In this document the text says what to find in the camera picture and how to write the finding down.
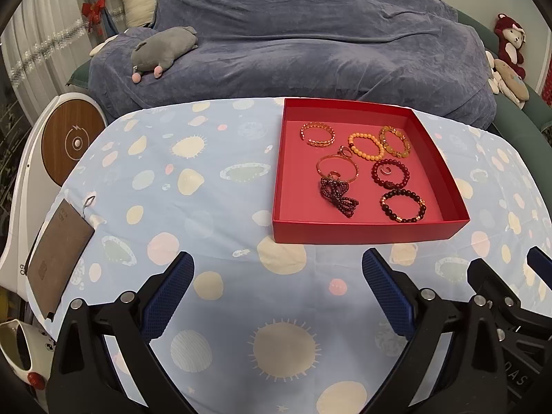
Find red plush bear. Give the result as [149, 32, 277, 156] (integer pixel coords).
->
[494, 13, 527, 80]

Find gold chain bracelet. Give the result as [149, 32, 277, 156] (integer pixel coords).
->
[299, 122, 336, 147]

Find planet print blue tablecloth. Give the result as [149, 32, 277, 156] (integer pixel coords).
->
[26, 97, 552, 414]

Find yellow bead bracelet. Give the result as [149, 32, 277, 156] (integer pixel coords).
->
[378, 125, 411, 159]

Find dark bead bracelet gold accents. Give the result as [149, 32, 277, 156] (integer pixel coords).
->
[379, 188, 428, 224]

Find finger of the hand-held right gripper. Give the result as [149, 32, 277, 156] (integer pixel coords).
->
[467, 258, 524, 313]
[527, 246, 552, 289]

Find white sheer curtain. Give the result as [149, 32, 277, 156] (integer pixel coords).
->
[0, 0, 100, 108]

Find garnet bead string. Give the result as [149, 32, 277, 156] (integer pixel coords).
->
[319, 177, 360, 218]

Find brown leather pouch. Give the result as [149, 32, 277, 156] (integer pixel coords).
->
[25, 198, 96, 317]

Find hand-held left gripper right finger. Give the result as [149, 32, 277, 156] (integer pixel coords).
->
[361, 248, 488, 414]

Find orange bead bracelet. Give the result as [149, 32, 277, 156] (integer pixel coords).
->
[347, 131, 385, 161]

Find red cardboard box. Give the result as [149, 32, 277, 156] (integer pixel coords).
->
[272, 98, 470, 245]

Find thin gold bangle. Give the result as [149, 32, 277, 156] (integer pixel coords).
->
[317, 154, 359, 183]

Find white round wooden-top table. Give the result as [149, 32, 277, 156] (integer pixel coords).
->
[0, 92, 108, 294]

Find dark red bead bracelet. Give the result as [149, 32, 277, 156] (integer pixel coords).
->
[372, 159, 410, 189]

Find beige plush toy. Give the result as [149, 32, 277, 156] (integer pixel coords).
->
[485, 49, 530, 110]

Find red bow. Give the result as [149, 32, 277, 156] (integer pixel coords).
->
[81, 0, 106, 33]

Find white plastic appliance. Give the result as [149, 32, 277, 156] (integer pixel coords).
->
[0, 319, 59, 402]

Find blue velvet blanket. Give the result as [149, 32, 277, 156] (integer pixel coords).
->
[88, 0, 496, 130]

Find white pillow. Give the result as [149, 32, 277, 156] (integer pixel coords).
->
[90, 34, 118, 57]

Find grey plush toy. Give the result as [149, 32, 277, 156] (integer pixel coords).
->
[130, 27, 199, 83]

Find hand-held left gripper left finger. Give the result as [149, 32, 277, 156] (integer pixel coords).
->
[45, 251, 196, 414]

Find silver tinsel garland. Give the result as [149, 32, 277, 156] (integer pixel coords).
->
[9, 19, 87, 85]

